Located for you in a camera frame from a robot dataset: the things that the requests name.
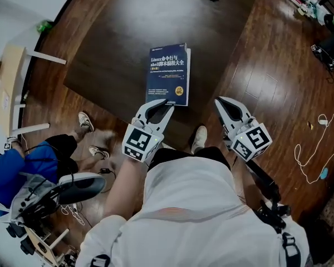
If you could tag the dark blue book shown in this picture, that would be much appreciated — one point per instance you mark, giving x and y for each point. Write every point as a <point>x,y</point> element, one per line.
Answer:
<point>167,76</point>

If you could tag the grey office chair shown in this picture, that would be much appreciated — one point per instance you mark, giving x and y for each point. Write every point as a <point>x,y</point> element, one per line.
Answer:
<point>80,188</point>

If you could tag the spare hand-held gripper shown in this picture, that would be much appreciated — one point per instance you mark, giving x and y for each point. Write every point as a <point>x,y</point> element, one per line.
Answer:
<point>321,55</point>

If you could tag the black power adapter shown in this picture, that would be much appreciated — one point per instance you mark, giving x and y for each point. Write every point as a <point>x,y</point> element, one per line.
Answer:
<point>105,171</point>

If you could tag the person's right forearm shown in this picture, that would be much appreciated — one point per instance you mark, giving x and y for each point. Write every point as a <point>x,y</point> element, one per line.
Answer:
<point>242,182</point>

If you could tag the white desk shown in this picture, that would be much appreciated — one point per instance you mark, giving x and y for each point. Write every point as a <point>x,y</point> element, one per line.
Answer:
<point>11,88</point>

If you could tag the person's white shoe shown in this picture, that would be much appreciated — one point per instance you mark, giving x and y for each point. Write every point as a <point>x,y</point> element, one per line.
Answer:
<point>199,138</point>

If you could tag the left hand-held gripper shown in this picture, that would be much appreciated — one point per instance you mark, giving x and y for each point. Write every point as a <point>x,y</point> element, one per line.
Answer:
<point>140,143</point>

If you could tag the person's left forearm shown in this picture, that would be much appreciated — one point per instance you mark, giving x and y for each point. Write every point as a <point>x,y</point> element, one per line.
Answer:
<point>122,188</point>

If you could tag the light blue small object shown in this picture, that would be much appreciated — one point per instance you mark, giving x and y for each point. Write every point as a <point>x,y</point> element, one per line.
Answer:
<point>324,173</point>

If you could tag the person's white shirt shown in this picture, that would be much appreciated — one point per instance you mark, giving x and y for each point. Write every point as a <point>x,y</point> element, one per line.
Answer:
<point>189,218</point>

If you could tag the white charger plug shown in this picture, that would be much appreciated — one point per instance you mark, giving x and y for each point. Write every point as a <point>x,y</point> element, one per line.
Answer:
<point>323,119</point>

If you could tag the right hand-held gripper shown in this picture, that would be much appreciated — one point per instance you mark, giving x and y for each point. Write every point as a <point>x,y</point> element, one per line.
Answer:
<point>252,142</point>

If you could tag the person's black shorts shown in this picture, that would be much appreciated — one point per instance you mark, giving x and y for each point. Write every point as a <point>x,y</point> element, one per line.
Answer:
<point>181,153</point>

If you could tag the green potted plant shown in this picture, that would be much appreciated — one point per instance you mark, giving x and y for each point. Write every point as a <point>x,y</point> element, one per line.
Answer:
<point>45,26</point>

